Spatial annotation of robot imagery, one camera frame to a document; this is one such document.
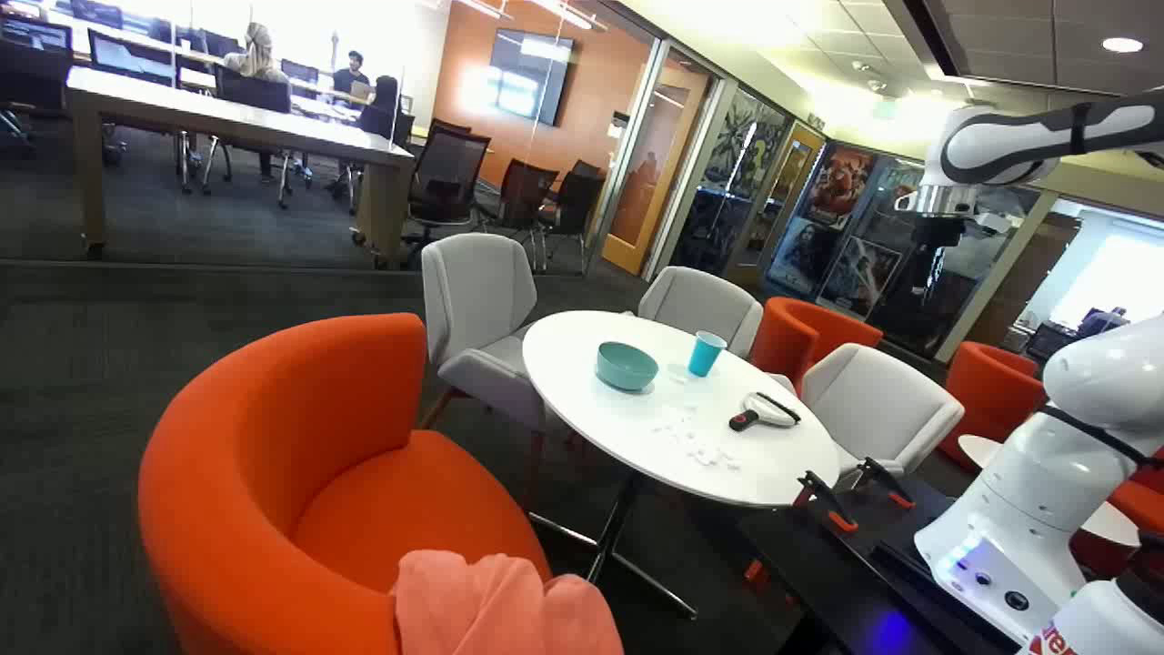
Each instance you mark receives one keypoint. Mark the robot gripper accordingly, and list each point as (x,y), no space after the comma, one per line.
(940,200)

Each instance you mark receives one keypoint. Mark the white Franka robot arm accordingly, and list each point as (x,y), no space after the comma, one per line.
(1069,486)

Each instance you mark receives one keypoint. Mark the wood framed glass door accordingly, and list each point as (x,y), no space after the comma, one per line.
(649,157)
(789,200)

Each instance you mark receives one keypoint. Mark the orange tub chair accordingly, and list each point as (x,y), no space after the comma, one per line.
(989,388)
(806,333)
(1145,500)

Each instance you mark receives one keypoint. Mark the light grey upholstered chair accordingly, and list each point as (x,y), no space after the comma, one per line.
(697,303)
(480,293)
(887,406)

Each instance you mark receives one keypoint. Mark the round ceiling light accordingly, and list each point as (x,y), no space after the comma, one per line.
(1121,43)

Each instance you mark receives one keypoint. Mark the blue plastic cup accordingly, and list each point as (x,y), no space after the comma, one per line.
(703,355)

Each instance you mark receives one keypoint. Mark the teal bowl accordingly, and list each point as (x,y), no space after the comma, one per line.
(628,370)

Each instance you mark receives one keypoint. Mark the dark office chair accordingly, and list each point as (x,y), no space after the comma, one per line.
(578,200)
(527,189)

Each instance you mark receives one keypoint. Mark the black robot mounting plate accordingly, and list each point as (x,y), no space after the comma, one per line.
(848,582)

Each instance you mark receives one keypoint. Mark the black mesh office chair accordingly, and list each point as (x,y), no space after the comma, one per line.
(451,167)

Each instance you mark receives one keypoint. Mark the salmon pink cloth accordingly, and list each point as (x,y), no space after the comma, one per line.
(484,605)

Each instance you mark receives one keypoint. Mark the large orange tub armchair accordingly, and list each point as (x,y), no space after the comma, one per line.
(304,422)

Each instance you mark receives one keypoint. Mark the black swivel chair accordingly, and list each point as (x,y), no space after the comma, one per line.
(253,94)

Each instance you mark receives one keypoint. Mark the blonde seated person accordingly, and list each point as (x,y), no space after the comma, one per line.
(257,51)

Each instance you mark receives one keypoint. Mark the long wooden table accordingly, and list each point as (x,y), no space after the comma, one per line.
(219,111)

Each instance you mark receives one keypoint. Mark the dark computer monitor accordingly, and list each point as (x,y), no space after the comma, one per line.
(134,54)
(35,42)

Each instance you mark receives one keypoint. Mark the red wall poster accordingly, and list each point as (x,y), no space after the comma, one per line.
(837,182)

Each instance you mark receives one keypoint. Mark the wall mounted tv screen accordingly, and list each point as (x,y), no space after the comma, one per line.
(528,76)

